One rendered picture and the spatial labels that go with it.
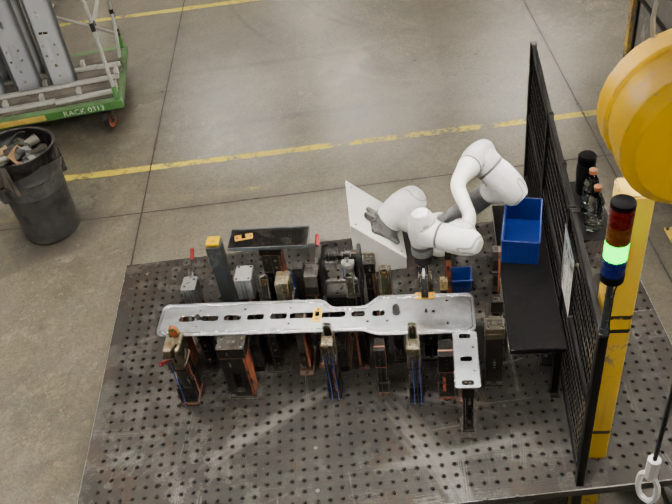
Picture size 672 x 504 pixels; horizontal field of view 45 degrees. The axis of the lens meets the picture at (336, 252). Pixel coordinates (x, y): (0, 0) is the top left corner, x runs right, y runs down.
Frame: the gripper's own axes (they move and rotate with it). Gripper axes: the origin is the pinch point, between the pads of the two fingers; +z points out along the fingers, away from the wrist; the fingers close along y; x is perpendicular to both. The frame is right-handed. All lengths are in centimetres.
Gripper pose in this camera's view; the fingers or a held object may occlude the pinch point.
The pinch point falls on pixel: (424, 289)
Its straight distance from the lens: 335.2
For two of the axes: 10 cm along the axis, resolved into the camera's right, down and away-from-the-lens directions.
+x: -9.9, 0.4, 1.3
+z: 1.1, 7.3, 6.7
